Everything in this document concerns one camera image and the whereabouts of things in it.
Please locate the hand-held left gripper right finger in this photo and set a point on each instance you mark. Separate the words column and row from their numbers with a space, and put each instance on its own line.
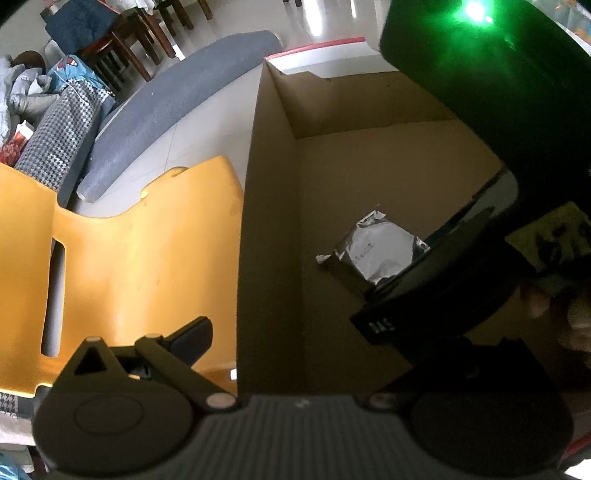
column 401, row 387

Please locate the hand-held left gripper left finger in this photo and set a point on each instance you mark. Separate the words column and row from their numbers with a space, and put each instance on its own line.
column 196, row 334

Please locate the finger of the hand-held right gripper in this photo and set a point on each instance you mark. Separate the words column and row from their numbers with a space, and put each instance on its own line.
column 438, row 286

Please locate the silver foil packet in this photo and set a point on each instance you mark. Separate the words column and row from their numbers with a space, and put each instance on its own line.
column 378, row 249

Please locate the cardboard shoe box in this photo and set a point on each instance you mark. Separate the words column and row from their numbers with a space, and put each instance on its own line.
column 286, row 277

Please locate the person's right hand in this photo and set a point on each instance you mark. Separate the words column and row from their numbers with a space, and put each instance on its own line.
column 535, row 300

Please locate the yellow plastic chair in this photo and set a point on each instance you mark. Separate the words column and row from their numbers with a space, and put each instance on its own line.
column 138, row 277

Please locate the grey rolled rug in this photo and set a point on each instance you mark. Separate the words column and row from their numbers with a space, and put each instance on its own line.
column 175, row 92

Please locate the red patterned cloth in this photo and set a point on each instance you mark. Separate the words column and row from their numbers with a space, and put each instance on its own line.
column 11, row 152

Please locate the small red white box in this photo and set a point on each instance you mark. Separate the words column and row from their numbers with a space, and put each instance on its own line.
column 23, row 131

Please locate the blue cartoon cushion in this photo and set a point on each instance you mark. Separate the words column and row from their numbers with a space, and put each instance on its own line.
column 76, row 71

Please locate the dark wooden chair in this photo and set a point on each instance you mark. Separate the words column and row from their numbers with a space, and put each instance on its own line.
column 184, row 11
column 129, row 41

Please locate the pile of grey clothes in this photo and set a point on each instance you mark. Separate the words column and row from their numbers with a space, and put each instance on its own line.
column 23, row 87

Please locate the blue quilted jacket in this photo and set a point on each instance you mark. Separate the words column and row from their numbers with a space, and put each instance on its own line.
column 78, row 27

